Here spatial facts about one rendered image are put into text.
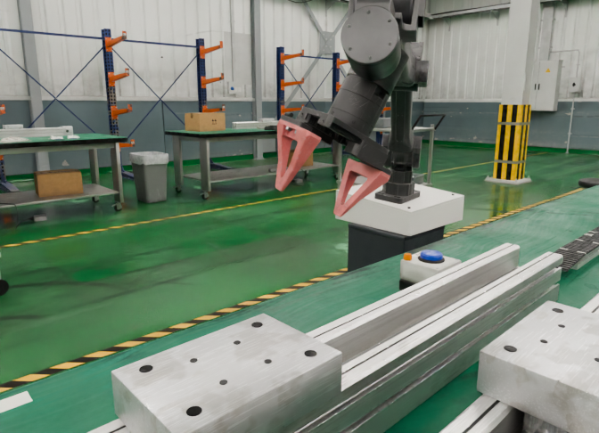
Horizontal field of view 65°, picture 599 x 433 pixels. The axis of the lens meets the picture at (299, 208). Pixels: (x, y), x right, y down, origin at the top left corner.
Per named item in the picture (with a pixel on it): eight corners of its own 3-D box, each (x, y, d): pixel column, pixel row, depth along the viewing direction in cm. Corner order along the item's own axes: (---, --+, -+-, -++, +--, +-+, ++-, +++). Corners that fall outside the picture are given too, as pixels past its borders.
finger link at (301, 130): (324, 213, 54) (362, 139, 54) (277, 191, 50) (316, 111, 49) (295, 194, 60) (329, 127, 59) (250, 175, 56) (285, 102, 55)
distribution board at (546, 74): (515, 149, 1171) (525, 53, 1122) (572, 153, 1078) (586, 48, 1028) (511, 150, 1153) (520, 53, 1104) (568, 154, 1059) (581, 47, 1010)
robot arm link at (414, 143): (432, 24, 93) (381, 23, 96) (426, 77, 88) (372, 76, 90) (421, 150, 132) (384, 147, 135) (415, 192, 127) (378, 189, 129)
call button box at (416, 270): (422, 279, 93) (423, 249, 91) (468, 293, 86) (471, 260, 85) (397, 290, 87) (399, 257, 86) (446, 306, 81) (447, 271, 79)
